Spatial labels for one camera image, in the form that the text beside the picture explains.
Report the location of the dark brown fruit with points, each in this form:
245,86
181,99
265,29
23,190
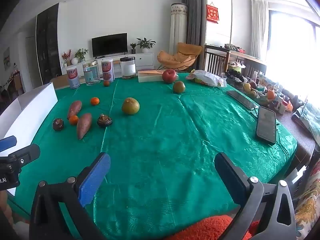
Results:
58,124
104,120

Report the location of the grey tablet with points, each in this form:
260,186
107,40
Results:
242,99

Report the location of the large potted green plant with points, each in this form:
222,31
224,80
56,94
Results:
145,44

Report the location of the red flowers in vase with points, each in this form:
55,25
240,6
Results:
67,56

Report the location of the plastic snack bag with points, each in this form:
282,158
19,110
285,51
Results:
207,78

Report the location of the clear jar with blue label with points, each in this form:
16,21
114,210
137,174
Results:
91,74

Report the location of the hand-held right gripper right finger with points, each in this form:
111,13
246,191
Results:
230,177

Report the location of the brown-green pear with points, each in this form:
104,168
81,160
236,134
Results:
179,87

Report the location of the orange tangerine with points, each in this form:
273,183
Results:
73,120
94,101

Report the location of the tray of assorted items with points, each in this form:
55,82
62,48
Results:
265,92

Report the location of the large green citrus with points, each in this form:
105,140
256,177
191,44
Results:
130,106

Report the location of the orange fluffy towel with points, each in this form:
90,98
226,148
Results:
207,228

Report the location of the dark wooden bench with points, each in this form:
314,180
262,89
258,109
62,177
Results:
215,60

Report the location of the clear jar with black lid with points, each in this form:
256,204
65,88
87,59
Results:
128,68

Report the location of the light blue folded cloth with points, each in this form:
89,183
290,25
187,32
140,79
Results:
308,117

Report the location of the black television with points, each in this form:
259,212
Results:
109,45

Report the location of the sweet potato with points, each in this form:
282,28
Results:
83,126
74,109

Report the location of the red wall hanging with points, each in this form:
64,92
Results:
212,13

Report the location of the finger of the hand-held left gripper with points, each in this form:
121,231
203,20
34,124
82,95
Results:
27,153
7,143

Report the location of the framed wall picture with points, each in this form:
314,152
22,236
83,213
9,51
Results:
6,58

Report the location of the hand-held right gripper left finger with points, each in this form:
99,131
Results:
95,177

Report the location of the small potted green plant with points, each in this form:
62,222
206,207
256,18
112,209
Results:
133,48

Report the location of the red-label tin can left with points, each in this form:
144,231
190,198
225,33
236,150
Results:
73,79

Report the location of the black smartphone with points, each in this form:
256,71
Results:
266,125

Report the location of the dark tall cabinet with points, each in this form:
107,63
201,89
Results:
47,42

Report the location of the cloth covered floor air conditioner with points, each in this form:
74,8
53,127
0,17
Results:
178,27

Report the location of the small dark tangerine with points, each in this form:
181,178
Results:
106,83

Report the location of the white television cabinet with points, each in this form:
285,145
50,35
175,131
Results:
143,59

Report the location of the orange lounge chair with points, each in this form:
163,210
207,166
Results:
180,55

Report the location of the brown cardboard box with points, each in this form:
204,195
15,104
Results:
60,82

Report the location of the red apple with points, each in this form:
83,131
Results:
169,76

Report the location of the white curtain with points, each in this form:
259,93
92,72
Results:
259,27

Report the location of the grey curtain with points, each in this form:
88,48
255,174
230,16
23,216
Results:
192,12

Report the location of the flat white box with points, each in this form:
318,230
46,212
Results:
150,76

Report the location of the leafy plant with white vase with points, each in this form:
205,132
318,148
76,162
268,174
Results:
80,54

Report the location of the red label tin can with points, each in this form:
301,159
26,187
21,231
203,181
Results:
108,71

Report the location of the floral cushion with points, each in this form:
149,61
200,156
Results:
308,205

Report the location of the green tablecloth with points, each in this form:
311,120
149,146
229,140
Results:
162,142

